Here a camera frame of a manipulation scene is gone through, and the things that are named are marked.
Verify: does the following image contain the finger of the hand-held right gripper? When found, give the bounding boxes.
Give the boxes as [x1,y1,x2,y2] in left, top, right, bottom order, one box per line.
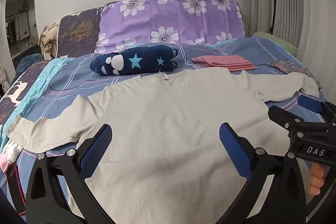
[297,96,336,123]
[268,105,329,136]

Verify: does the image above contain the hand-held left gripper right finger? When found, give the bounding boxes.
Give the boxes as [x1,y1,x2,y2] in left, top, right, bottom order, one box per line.
[219,123,307,224]

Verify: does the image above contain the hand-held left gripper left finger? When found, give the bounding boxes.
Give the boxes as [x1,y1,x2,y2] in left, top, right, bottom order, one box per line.
[26,124,113,224]

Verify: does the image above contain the white long sleeve shirt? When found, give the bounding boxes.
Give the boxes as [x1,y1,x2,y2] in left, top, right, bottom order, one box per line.
[5,68,320,224]

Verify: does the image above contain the folded pink clothes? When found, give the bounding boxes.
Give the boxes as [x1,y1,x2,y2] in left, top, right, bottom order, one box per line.
[191,54,256,72]

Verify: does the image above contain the beige clothes pile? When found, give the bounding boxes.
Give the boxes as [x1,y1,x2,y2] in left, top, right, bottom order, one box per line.
[38,22,59,60]

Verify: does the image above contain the person's right hand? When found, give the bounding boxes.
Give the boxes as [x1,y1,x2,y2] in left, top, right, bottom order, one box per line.
[308,163,326,195]

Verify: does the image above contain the small floral garment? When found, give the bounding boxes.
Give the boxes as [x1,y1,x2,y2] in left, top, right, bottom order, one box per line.
[267,60,323,90]

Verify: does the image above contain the green pillow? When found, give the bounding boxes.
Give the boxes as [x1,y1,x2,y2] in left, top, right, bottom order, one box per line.
[252,31,298,57]

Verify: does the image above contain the blue plaid bedsheet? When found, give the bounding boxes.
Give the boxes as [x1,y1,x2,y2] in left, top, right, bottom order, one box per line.
[0,36,332,224]

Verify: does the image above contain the white and pink cloth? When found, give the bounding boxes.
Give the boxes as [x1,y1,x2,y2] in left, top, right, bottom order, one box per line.
[0,139,25,174]

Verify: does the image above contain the teal blanket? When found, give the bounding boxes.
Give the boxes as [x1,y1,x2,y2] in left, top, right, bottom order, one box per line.
[4,57,75,127]

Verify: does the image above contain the dark deer print cushion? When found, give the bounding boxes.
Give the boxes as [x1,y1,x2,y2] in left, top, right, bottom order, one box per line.
[56,6,106,59]
[0,60,53,126]

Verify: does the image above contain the navy star print blanket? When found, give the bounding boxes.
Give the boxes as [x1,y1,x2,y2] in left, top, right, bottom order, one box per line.
[90,46,180,77]

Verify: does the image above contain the purple floral pillow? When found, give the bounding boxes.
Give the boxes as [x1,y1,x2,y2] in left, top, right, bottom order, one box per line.
[95,0,246,54]

